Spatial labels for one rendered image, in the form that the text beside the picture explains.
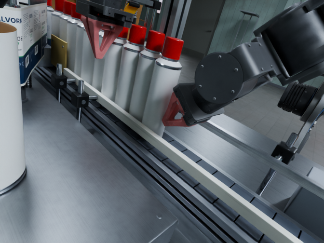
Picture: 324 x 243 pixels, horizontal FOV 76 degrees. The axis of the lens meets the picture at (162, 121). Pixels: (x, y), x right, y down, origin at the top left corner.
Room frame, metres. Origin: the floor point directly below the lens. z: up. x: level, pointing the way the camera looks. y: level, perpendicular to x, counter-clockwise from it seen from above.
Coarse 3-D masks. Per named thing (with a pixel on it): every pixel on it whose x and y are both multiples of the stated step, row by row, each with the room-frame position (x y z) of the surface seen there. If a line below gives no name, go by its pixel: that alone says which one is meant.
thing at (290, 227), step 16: (128, 128) 0.40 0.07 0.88; (144, 144) 0.36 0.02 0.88; (176, 144) 0.39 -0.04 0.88; (160, 160) 0.32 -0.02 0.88; (192, 160) 0.35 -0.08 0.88; (224, 176) 0.32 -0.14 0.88; (208, 192) 0.27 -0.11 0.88; (240, 192) 0.29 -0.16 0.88; (224, 208) 0.24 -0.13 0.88; (240, 224) 0.22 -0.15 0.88; (288, 224) 0.25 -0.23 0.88; (256, 240) 0.20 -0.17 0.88; (304, 240) 0.22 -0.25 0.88
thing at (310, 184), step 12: (216, 132) 0.35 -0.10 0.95; (228, 132) 0.34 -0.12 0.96; (240, 144) 0.32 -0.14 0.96; (252, 156) 0.30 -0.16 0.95; (264, 156) 0.29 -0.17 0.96; (276, 168) 0.28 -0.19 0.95; (288, 168) 0.27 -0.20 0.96; (300, 180) 0.26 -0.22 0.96; (312, 180) 0.26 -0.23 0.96; (312, 192) 0.25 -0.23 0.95
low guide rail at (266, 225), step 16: (112, 112) 0.42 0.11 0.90; (144, 128) 0.36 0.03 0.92; (160, 144) 0.33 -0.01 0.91; (176, 160) 0.30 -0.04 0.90; (192, 176) 0.28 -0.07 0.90; (208, 176) 0.26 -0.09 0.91; (224, 192) 0.24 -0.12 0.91; (240, 208) 0.22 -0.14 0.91; (256, 208) 0.22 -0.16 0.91; (256, 224) 0.21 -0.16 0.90; (272, 224) 0.20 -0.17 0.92; (272, 240) 0.19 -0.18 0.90; (288, 240) 0.19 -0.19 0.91
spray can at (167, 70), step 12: (168, 36) 0.40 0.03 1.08; (168, 48) 0.38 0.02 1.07; (180, 48) 0.39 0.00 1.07; (156, 60) 0.39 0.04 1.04; (168, 60) 0.38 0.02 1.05; (156, 72) 0.38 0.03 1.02; (168, 72) 0.37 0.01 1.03; (156, 84) 0.37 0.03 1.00; (168, 84) 0.37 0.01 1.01; (156, 96) 0.37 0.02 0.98; (168, 96) 0.38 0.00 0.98; (156, 108) 0.37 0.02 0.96; (144, 120) 0.38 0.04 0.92; (156, 120) 0.37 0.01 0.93; (156, 132) 0.37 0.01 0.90
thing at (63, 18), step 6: (66, 6) 0.64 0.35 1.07; (66, 12) 0.64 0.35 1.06; (60, 18) 0.63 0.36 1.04; (66, 18) 0.63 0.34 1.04; (60, 24) 0.63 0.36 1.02; (66, 24) 0.63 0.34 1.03; (60, 30) 0.63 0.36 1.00; (66, 30) 0.63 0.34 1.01; (60, 36) 0.63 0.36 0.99; (66, 36) 0.63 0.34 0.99
